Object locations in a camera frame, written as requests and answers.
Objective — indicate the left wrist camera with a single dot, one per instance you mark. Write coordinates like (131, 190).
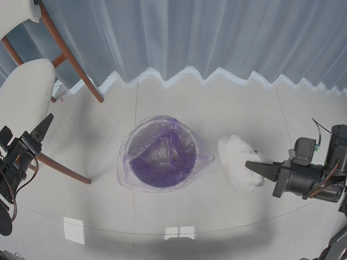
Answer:
(6, 137)

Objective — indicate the purple plastic bag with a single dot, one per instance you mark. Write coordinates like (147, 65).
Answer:
(151, 169)

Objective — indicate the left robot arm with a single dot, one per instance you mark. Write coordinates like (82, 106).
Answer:
(8, 183)

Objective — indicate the white wrapper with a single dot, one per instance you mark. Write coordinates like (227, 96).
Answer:
(238, 158)

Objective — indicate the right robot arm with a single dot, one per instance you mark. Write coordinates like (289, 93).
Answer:
(337, 145)

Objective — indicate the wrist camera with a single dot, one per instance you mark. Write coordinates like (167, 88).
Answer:
(303, 148)
(6, 137)

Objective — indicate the white padded wooden chair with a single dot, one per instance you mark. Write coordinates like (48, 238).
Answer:
(27, 85)

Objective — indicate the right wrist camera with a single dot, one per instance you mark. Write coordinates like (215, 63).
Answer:
(303, 148)

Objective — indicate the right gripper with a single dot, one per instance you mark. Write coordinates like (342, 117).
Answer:
(303, 180)

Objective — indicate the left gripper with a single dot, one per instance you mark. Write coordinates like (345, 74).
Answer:
(21, 153)

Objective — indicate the white trash bin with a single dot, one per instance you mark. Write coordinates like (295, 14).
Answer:
(187, 145)

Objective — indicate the pale blue curtain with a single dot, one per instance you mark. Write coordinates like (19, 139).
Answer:
(189, 23)

